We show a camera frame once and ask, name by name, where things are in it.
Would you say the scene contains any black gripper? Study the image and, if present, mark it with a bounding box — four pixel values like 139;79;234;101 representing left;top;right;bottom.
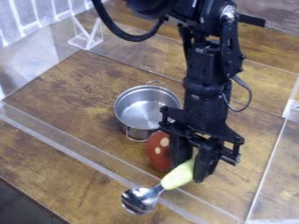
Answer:
160;84;244;183

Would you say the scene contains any green handled metal spoon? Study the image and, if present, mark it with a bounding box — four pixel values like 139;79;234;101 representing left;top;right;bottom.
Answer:
122;158;195;215

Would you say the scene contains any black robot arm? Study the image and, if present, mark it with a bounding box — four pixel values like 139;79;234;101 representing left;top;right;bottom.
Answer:
127;0;244;182

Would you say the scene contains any red toy mushroom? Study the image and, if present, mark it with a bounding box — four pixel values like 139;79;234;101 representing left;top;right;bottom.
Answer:
146;130;172;172

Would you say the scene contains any clear acrylic front barrier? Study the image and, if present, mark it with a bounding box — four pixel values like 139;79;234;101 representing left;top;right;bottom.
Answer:
0;101;244;224

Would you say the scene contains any small steel pot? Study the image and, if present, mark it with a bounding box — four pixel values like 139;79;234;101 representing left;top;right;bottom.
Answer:
114;80;182;143

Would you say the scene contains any black bar in background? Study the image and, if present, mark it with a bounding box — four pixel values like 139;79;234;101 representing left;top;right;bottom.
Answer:
238;14;267;27

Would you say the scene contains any clear acrylic bracket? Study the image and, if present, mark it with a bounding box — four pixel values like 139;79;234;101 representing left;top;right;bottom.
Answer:
68;17;104;50

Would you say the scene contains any black cable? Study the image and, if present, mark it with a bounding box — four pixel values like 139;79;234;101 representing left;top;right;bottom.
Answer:
90;0;170;43

